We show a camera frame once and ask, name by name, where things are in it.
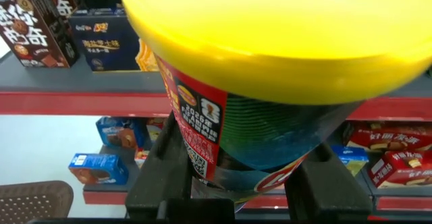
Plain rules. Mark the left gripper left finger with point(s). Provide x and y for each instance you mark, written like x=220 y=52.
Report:
x=162 y=173

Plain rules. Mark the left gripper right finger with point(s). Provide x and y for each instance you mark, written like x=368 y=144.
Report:
x=324 y=187

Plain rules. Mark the yellow lid snack can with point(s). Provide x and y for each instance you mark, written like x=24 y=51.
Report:
x=270 y=48

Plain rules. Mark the grey red shop shelf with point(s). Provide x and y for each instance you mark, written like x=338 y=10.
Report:
x=81 y=96

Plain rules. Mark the blue yellow snack box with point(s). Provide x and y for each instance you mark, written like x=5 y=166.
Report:
x=351 y=156

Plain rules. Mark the red white snack pack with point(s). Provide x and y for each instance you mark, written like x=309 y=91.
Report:
x=153 y=131

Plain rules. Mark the blue cookie box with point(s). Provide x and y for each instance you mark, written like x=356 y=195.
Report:
x=98 y=169
x=118 y=133

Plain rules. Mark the red pie box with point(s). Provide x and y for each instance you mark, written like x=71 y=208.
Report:
x=401 y=170
x=388 y=138

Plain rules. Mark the orange snack pack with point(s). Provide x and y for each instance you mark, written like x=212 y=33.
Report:
x=146 y=59

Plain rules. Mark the brown perforated chair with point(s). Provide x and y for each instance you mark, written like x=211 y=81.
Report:
x=32 y=200

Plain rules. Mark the dark blue snack box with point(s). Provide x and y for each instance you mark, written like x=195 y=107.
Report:
x=106 y=42

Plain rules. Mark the brown cookie box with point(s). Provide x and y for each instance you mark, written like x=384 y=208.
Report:
x=25 y=25
x=57 y=15

